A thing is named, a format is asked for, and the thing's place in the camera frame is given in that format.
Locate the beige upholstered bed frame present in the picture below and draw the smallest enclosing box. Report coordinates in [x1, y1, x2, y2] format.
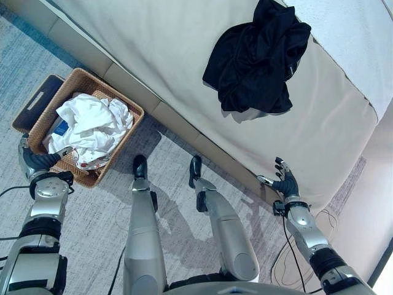
[0, 0, 285, 204]

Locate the robot right leg silver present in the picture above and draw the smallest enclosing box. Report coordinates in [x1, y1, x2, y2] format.
[188, 155, 261, 283]

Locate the robot left leg silver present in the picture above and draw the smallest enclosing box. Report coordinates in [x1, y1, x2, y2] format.
[122, 154, 169, 295]

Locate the robot leg silver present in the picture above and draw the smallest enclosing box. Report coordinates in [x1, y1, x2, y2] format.
[188, 155, 261, 283]
[122, 154, 169, 295]

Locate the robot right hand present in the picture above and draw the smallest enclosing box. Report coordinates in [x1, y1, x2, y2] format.
[255, 156, 300, 199]

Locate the white crumpled garment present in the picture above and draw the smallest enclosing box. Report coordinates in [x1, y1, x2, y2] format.
[42, 93, 134, 165]

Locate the white cloth with red print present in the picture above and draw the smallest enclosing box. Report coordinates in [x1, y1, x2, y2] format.
[72, 150, 112, 170]

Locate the beige bed mattress sheet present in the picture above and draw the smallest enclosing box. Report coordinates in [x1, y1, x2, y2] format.
[39, 0, 393, 285]

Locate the robot torso grey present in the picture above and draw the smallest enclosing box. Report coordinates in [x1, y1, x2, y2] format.
[164, 272, 324, 295]

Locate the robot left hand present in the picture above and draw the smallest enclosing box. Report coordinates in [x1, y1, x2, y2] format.
[17, 133, 74, 183]

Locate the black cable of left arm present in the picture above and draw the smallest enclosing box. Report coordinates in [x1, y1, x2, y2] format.
[0, 185, 32, 198]

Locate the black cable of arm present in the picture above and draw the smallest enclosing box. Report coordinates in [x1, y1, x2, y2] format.
[269, 211, 323, 294]
[0, 185, 32, 198]

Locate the brown wicker basket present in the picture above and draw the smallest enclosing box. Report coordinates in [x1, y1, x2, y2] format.
[26, 68, 146, 189]

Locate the dark brown tray with handle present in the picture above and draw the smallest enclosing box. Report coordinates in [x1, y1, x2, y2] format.
[11, 73, 67, 135]

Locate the black crumpled garment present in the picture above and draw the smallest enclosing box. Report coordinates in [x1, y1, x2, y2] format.
[201, 0, 313, 114]

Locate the grey blue patterned rug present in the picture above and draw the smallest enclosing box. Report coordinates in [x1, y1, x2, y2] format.
[0, 2, 368, 295]

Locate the white duvet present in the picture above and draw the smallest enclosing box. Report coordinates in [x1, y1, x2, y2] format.
[281, 0, 393, 124]

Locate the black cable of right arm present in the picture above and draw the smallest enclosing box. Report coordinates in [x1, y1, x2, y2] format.
[269, 211, 323, 294]

